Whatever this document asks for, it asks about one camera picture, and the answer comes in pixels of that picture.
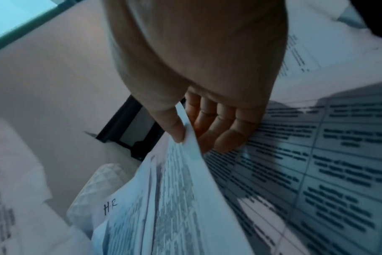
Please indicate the person's right hand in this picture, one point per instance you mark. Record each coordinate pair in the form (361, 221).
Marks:
(203, 54)

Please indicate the thin bundle printed sheets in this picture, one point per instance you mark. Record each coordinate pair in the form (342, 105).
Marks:
(178, 199)

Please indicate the pile of printed papers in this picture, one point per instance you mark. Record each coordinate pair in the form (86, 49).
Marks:
(335, 174)

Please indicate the person's black trousers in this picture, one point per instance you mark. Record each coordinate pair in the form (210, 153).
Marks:
(380, 20)

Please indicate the black mesh paper tray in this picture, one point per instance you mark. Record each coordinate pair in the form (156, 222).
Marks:
(115, 124)

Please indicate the white faceted cup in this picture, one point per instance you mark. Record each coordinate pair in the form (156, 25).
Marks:
(99, 189)

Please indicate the window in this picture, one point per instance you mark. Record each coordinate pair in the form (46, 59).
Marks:
(14, 17)

